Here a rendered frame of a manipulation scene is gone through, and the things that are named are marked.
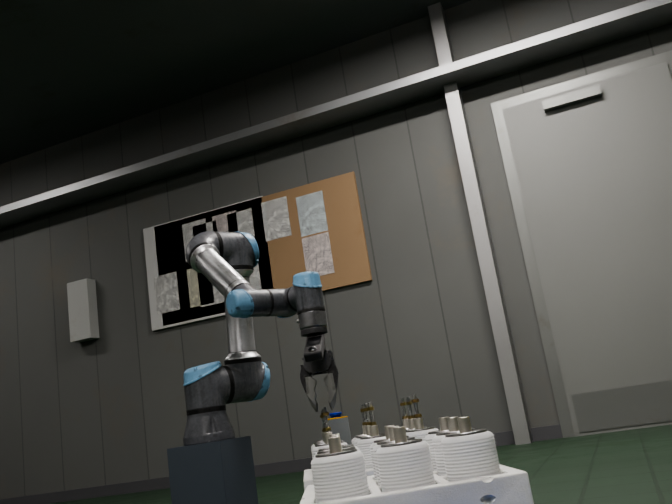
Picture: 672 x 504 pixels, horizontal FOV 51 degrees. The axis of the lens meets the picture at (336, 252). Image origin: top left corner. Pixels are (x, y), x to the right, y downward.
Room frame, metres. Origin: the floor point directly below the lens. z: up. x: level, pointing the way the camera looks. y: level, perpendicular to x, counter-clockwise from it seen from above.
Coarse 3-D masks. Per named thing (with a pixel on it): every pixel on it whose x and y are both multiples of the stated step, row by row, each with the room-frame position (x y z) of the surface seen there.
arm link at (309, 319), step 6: (306, 312) 1.82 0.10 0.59; (312, 312) 1.82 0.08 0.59; (318, 312) 1.82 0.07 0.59; (324, 312) 1.84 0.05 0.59; (300, 318) 1.83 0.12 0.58; (306, 318) 1.82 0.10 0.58; (312, 318) 1.82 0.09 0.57; (318, 318) 1.82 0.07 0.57; (324, 318) 1.83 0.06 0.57; (300, 324) 1.83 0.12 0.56; (306, 324) 1.82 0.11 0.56; (312, 324) 1.82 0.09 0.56; (318, 324) 1.82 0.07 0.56; (324, 324) 1.83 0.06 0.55
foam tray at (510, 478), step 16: (368, 480) 1.50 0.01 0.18; (464, 480) 1.24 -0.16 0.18; (480, 480) 1.23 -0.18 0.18; (496, 480) 1.23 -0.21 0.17; (512, 480) 1.23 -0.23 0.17; (528, 480) 1.23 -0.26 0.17; (304, 496) 1.38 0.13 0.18; (368, 496) 1.22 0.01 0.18; (384, 496) 1.22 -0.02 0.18; (400, 496) 1.22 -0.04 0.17; (416, 496) 1.22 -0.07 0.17; (432, 496) 1.22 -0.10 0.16; (448, 496) 1.22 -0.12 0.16; (464, 496) 1.22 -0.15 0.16; (480, 496) 1.23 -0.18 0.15; (496, 496) 1.23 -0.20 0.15; (512, 496) 1.23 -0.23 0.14; (528, 496) 1.23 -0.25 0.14
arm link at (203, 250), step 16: (192, 240) 2.07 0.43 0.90; (208, 240) 2.07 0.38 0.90; (192, 256) 2.03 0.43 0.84; (208, 256) 1.99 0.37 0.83; (208, 272) 1.96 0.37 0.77; (224, 272) 1.92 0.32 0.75; (224, 288) 1.89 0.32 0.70; (240, 288) 1.85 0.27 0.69; (240, 304) 1.80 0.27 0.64; (256, 304) 1.83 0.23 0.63; (272, 304) 1.86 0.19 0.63
